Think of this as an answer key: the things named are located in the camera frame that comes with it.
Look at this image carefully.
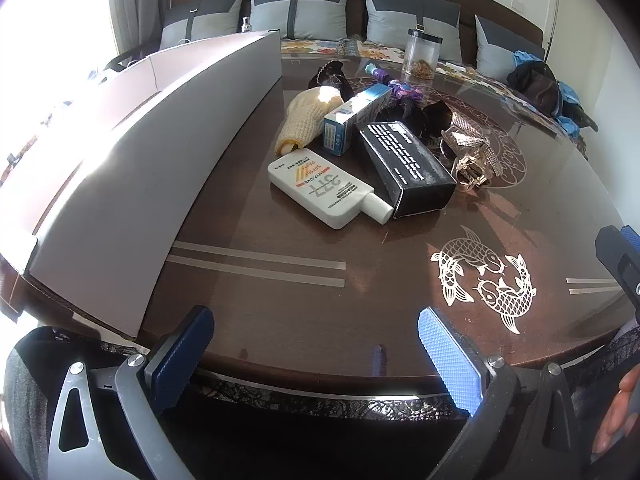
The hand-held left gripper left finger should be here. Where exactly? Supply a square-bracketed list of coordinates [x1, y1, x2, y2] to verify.
[47, 304, 216, 480]

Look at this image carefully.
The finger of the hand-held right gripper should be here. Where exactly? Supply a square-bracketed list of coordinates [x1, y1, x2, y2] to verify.
[595, 225, 640, 318]

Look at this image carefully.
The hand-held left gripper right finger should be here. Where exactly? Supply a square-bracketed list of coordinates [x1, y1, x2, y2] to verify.
[417, 307, 594, 480]

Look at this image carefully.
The white cardboard box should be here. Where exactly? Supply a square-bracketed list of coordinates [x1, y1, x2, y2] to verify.
[0, 29, 283, 338]

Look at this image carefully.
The rhinestone bow hair clip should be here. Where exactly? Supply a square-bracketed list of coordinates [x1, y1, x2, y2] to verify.
[440, 111, 501, 190]

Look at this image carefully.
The black rectangular carton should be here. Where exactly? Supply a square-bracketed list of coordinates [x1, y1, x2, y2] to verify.
[356, 121, 457, 219]

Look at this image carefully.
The white sunscreen bottle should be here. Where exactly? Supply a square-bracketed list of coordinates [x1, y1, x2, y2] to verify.
[267, 150, 394, 230]

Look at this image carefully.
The black fuzzy glove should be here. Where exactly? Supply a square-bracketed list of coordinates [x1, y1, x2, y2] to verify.
[380, 97, 451, 143]
[308, 60, 356, 101]

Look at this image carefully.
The beige knitted glove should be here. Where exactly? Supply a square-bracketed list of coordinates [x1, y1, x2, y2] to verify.
[274, 86, 346, 157]

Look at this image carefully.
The blue white cream carton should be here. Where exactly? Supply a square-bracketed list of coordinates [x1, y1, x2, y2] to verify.
[322, 83, 393, 156]

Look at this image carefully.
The purple teal toy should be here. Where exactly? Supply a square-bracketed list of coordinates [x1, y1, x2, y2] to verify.
[367, 62, 423, 101]

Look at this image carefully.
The brown glossy wooden desktop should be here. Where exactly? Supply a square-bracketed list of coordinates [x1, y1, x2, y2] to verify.
[0, 52, 638, 411]

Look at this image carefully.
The person's right hand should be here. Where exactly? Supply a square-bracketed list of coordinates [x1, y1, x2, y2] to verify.
[592, 365, 640, 456]

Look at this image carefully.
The person's black lace clothing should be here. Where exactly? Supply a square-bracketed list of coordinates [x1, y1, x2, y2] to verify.
[0, 322, 640, 480]

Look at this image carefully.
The black clothing pile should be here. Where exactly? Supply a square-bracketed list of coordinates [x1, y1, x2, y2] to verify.
[506, 60, 598, 133]

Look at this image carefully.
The grey sofa pillow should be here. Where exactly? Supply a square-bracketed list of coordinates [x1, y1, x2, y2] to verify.
[361, 0, 462, 61]
[160, 0, 248, 51]
[474, 14, 546, 81]
[250, 0, 353, 41]

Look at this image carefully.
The clear jar black lid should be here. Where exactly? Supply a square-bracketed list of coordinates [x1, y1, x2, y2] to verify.
[404, 28, 443, 81]

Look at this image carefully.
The floral sofa cover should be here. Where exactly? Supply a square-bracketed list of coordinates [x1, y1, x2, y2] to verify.
[280, 37, 591, 161]

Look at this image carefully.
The grey curtain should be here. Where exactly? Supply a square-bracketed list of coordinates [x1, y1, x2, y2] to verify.
[112, 0, 173, 56]

